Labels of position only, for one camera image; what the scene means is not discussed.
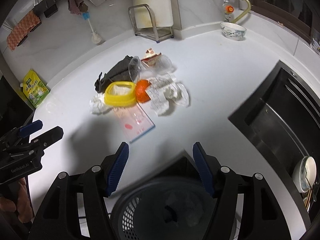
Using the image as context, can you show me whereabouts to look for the wooden chopsticks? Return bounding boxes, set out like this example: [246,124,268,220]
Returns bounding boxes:
[303,187,316,212]

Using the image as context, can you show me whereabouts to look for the white tissue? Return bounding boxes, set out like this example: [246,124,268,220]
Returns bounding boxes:
[89,94,113,116]
[162,81,191,108]

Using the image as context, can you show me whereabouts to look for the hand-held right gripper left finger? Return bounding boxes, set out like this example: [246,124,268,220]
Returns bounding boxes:
[30,141,130,240]

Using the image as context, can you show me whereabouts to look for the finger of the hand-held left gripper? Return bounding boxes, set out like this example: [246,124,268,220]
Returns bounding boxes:
[0,120,43,148]
[5,126,64,159]

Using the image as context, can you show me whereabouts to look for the dark brown window frame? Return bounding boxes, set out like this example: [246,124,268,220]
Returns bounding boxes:
[247,0,320,38]

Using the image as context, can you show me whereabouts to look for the grey perforated wastebasket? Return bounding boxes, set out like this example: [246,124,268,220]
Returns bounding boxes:
[109,176,239,240]

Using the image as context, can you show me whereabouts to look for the black stove top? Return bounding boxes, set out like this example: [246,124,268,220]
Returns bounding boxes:
[0,74,35,137]

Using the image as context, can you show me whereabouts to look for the green refill pouch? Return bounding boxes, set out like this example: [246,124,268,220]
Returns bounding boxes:
[21,69,51,109]

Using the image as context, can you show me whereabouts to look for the dark grey cloth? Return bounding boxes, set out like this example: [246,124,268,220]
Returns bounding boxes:
[94,55,140,93]

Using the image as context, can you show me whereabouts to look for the orange checked dishcloth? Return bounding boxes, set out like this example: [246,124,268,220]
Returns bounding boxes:
[6,11,42,52]

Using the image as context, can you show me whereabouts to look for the black kitchen sink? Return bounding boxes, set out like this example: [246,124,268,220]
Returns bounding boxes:
[228,60,320,194]

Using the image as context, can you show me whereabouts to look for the white patterned bowl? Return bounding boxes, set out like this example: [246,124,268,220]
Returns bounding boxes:
[220,21,248,41]

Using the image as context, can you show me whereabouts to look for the printed receipt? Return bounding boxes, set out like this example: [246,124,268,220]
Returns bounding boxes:
[147,74,178,117]

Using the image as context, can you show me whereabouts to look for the person's left hand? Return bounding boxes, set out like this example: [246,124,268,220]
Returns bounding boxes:
[0,177,33,224]

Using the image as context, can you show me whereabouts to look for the pink blister card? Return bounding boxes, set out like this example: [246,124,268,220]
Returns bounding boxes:
[112,103,156,144]

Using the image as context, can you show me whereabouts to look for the clear plastic cup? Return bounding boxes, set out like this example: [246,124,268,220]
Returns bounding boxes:
[152,54,176,76]
[128,56,146,83]

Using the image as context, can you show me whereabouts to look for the gas valve with yellow hose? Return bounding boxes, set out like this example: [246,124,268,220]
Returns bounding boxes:
[222,0,252,23]

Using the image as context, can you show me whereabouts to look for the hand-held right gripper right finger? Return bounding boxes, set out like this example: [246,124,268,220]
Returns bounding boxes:
[192,141,292,240]

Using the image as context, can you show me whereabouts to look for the yellow plastic lid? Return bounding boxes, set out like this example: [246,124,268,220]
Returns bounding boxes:
[104,81,138,106]

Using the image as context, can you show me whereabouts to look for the red and white snack wrapper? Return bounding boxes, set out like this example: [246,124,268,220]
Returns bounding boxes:
[140,49,163,67]

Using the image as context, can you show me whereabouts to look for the white bottle brush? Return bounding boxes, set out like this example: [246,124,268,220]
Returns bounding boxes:
[81,11,103,45]

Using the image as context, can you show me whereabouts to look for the brown hanging rag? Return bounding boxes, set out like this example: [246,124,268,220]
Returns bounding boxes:
[68,0,88,16]

